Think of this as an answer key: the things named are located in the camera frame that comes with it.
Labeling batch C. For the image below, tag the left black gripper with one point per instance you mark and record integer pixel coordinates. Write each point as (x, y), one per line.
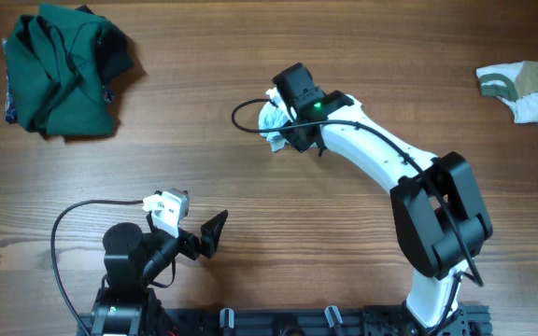
(206, 240)

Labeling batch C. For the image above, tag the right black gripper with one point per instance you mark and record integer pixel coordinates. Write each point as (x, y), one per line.
(293, 140)

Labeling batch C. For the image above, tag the light blue striped baby pants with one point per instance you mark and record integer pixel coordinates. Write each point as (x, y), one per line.
(274, 115)

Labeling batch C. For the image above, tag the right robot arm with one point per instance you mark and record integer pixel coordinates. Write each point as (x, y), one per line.
(440, 217)

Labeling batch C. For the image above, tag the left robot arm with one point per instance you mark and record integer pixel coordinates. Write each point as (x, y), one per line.
(126, 304)

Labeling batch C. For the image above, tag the white olive tan folded garment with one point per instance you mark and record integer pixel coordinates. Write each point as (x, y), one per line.
(515, 85)

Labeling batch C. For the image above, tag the green cloth bag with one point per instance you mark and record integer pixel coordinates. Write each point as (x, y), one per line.
(52, 72)

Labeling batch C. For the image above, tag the blue patterned cloth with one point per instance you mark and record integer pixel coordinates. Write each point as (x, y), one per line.
(10, 107)

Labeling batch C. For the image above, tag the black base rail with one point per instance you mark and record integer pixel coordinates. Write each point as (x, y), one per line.
(370, 320)

